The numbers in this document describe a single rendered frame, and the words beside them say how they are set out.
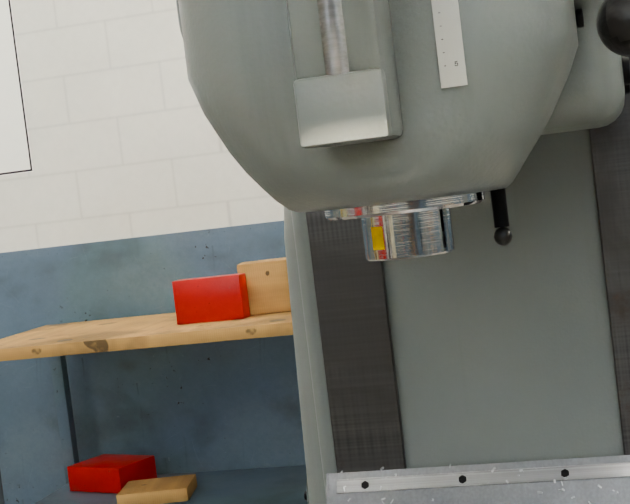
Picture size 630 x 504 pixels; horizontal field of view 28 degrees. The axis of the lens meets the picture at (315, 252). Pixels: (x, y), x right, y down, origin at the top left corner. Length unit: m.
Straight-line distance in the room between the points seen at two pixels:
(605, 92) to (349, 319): 0.38
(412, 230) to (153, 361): 4.65
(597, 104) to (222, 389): 4.49
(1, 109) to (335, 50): 4.97
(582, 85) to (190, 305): 3.87
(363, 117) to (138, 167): 4.71
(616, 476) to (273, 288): 3.57
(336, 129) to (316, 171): 0.05
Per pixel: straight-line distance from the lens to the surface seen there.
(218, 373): 5.19
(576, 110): 0.77
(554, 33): 0.61
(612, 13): 0.55
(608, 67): 0.77
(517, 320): 1.05
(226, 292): 4.52
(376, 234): 0.65
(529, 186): 1.04
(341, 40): 0.55
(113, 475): 4.99
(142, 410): 5.34
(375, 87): 0.54
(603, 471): 1.05
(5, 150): 5.49
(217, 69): 0.61
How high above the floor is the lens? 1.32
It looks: 3 degrees down
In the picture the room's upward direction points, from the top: 7 degrees counter-clockwise
